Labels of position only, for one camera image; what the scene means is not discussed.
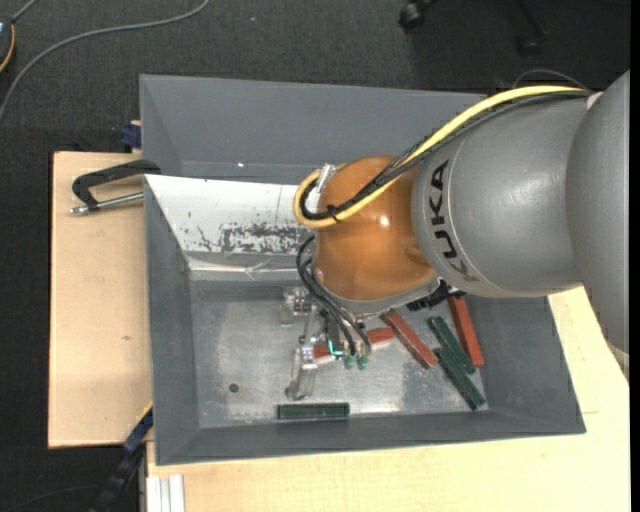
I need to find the brown cardboard board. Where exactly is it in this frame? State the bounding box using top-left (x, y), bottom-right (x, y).
top-left (47, 150), bottom-right (154, 449)

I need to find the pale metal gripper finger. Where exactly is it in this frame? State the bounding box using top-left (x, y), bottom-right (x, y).
top-left (278, 288), bottom-right (311, 327)
top-left (284, 346), bottom-right (320, 402)

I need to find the grey metal bin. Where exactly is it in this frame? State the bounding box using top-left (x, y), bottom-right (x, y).
top-left (138, 73), bottom-right (587, 466)

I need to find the black cylinder on white bracket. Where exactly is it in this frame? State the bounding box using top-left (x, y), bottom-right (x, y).
top-left (405, 285), bottom-right (467, 313)

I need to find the dark green flat block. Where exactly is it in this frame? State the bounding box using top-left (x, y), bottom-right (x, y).
top-left (427, 315), bottom-right (477, 376)
top-left (277, 401), bottom-right (351, 421)
top-left (433, 347), bottom-right (488, 411)

